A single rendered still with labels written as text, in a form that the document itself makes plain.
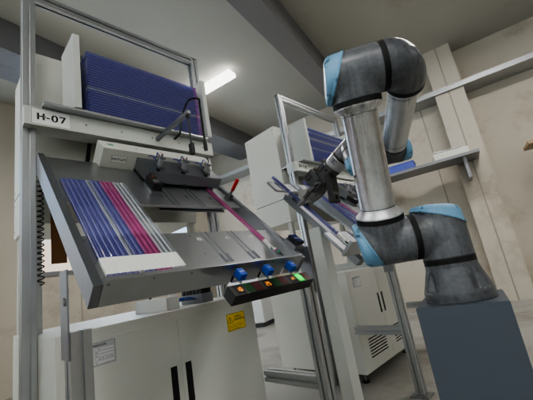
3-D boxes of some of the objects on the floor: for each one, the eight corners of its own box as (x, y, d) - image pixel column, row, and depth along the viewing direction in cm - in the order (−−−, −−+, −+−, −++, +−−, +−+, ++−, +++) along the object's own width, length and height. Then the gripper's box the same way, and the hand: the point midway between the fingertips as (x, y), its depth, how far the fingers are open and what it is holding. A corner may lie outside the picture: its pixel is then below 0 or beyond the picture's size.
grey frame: (353, 482, 102) (257, -4, 144) (82, 798, 46) (55, -143, 89) (242, 442, 138) (191, 64, 181) (16, 593, 83) (20, -5, 125)
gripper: (333, 160, 130) (302, 195, 141) (317, 155, 122) (285, 194, 133) (346, 175, 126) (312, 210, 136) (329, 171, 118) (295, 209, 129)
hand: (304, 205), depth 133 cm, fingers open, 3 cm apart
